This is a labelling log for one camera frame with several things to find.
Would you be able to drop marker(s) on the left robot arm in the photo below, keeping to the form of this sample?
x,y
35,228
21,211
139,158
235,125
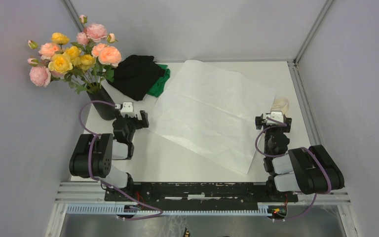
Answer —
x,y
100,154

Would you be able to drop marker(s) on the green cloth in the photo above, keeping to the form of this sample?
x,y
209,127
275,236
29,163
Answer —
x,y
158,88

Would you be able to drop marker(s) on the yellow rose stem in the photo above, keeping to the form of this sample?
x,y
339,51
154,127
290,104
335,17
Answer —
x,y
73,64

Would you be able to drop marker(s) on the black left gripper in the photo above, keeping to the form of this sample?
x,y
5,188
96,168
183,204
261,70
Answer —
x,y
143,116

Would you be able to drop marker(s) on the cream printed ribbon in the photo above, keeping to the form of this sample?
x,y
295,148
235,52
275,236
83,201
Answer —
x,y
280,104

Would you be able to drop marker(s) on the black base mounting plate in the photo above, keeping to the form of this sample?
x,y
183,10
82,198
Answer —
x,y
240,196

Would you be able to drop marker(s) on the pink rose stem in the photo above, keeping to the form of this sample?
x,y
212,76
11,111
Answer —
x,y
93,32

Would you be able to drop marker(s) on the black cloth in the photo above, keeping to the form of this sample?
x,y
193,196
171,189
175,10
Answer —
x,y
136,75

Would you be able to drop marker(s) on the peach rose stem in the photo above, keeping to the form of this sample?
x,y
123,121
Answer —
x,y
107,59
46,51

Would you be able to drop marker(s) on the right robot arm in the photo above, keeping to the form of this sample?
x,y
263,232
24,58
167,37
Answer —
x,y
306,170

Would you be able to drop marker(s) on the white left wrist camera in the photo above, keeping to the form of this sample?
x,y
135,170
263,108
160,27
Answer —
x,y
126,109

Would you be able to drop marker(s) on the pink roses in vase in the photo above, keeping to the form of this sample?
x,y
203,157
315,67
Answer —
x,y
40,75

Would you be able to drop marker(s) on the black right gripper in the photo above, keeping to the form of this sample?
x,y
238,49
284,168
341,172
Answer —
x,y
287,120

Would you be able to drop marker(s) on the white paper bouquet wrap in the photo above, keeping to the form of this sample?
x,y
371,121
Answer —
x,y
211,112

